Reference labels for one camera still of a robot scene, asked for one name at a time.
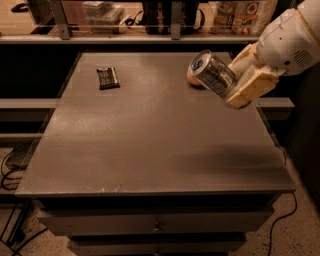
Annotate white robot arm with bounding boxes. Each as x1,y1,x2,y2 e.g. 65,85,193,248
226,0,320,108

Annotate clear plastic container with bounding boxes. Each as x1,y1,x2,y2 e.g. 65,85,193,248
81,1,125,34

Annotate dark snack bar wrapper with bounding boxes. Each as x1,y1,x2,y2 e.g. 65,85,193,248
97,67,120,90

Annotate round drawer knob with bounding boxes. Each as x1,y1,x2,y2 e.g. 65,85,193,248
152,222,163,234

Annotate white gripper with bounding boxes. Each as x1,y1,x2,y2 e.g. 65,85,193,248
226,8,320,108

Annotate silver blue redbull can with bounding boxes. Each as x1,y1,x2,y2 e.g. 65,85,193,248
188,50,237,99

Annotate grey drawer cabinet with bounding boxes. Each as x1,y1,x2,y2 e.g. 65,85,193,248
17,53,294,256

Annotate orange fruit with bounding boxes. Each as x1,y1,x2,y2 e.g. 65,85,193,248
187,74,202,86

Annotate black backpack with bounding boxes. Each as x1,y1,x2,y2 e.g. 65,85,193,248
125,0,205,35

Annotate grey metal shelf rail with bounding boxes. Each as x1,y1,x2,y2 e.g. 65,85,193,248
0,0,259,45

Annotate black cable on right floor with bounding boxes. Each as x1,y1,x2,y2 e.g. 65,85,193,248
267,192,298,256

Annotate black cables on left floor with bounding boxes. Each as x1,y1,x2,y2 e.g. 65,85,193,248
0,139,49,256

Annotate printed snack bag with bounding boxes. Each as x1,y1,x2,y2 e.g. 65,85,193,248
209,0,278,36

